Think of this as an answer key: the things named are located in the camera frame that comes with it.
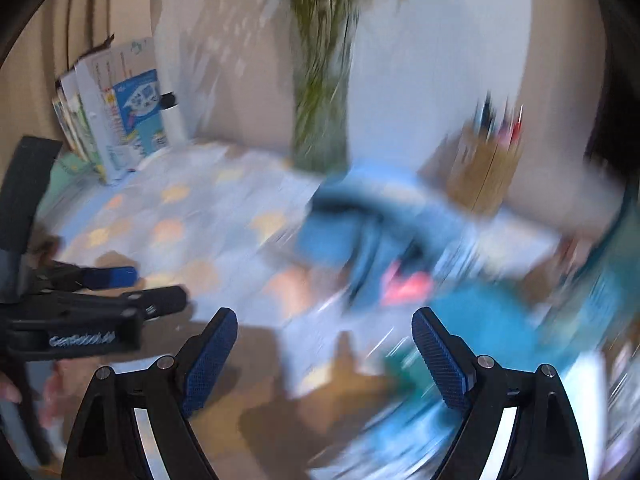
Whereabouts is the teal knitted pouch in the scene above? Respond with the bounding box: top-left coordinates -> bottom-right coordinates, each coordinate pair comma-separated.
399,278 -> 566,376

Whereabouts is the blue cloth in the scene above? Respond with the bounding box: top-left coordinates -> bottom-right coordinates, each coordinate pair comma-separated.
295,171 -> 475,310

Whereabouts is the teal water bottle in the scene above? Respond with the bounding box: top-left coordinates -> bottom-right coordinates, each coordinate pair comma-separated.
542,180 -> 639,352

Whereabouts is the bamboo pen holder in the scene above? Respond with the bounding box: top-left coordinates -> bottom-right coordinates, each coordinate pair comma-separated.
446,92 -> 523,218

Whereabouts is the glass flower vase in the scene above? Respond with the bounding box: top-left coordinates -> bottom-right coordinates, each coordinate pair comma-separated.
285,0 -> 366,174

